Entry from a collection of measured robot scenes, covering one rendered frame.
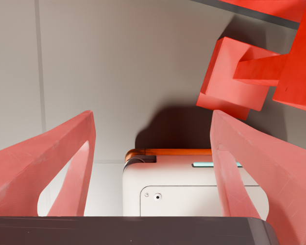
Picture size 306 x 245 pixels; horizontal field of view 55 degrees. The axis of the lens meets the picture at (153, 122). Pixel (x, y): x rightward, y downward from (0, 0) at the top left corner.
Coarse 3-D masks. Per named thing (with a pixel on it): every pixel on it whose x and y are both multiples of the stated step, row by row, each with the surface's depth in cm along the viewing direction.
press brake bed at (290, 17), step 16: (192, 0) 106; (208, 0) 101; (224, 0) 95; (240, 0) 91; (256, 0) 88; (272, 0) 84; (288, 0) 81; (304, 0) 78; (256, 16) 104; (272, 16) 99; (288, 16) 94
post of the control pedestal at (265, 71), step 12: (252, 60) 84; (264, 60) 74; (276, 60) 66; (240, 72) 91; (252, 72) 80; (264, 72) 72; (276, 72) 64; (252, 84) 94; (264, 84) 81; (276, 84) 71
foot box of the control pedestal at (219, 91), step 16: (224, 48) 97; (240, 48) 97; (256, 48) 97; (224, 64) 98; (208, 80) 101; (224, 80) 99; (208, 96) 110; (224, 96) 100; (240, 96) 100; (256, 96) 100; (224, 112) 111; (240, 112) 111
